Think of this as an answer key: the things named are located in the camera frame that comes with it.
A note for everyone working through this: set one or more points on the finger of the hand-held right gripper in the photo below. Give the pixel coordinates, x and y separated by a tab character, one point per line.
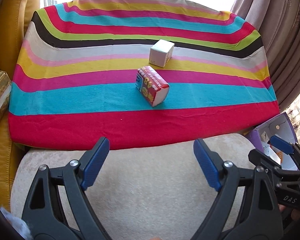
262	158
281	145

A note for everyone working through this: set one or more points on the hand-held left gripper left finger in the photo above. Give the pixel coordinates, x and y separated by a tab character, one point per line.
96	165

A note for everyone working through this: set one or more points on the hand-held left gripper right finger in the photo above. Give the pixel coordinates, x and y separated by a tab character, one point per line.
206	165

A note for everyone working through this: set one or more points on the purple cardboard box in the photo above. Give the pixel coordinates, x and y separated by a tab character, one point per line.
288	127

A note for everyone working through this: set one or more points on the red tissue packet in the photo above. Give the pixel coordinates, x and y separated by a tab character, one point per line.
151	86

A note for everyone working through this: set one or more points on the white small box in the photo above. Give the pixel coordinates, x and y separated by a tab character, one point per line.
160	55

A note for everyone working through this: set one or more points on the person's right hand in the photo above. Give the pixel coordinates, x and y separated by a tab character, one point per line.
296	215

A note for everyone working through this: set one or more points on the beige velvet cushion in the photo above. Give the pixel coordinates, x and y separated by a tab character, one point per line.
150	180

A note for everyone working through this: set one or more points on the rainbow striped blanket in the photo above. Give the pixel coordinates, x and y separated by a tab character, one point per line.
90	95

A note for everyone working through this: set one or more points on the white fluffy cloth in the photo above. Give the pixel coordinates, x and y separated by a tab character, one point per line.
17	226

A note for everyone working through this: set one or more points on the beige pleated curtain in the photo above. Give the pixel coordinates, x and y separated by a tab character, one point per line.
265	10

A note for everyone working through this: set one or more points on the yellow leather sofa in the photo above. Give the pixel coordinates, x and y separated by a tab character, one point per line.
10	17

